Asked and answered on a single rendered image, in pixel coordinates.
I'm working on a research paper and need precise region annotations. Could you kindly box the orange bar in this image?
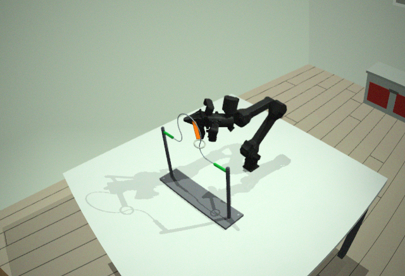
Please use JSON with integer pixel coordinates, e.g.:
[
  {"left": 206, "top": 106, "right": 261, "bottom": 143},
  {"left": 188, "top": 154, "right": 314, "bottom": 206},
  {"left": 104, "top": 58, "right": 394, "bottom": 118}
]
[{"left": 192, "top": 121, "right": 206, "bottom": 149}]

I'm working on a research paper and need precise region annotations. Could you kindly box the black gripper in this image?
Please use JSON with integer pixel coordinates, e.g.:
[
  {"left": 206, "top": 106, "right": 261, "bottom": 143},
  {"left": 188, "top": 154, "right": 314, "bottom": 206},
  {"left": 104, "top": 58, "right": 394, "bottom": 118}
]
[{"left": 184, "top": 98, "right": 223, "bottom": 139}]

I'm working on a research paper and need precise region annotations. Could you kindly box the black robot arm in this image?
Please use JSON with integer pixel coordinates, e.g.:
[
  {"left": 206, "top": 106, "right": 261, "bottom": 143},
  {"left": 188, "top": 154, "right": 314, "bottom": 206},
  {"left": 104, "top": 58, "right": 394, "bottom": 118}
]
[{"left": 206, "top": 95, "right": 287, "bottom": 172}]

